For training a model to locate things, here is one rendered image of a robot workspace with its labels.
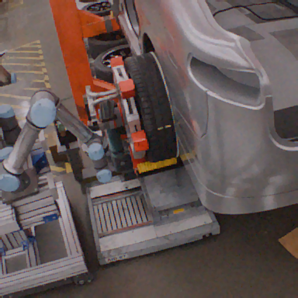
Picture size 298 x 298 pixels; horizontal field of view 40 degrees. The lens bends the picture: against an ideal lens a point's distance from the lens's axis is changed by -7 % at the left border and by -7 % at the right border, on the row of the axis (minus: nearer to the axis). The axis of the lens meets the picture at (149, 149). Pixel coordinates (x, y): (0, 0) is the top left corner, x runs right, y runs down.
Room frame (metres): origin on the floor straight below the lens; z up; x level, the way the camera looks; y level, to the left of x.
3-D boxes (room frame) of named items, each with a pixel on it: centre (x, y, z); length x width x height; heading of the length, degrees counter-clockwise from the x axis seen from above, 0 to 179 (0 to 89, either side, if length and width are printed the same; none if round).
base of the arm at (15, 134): (2.27, 0.84, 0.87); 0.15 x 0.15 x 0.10
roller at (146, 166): (2.12, -0.03, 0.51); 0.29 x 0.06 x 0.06; 96
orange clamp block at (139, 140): (1.92, 0.04, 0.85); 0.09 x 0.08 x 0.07; 6
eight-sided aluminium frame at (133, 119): (2.23, 0.08, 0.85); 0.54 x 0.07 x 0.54; 6
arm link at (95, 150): (1.74, 0.26, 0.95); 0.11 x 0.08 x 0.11; 8
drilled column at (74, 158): (2.79, 0.60, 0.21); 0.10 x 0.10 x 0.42; 6
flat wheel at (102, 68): (3.85, 0.05, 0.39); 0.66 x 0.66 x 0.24
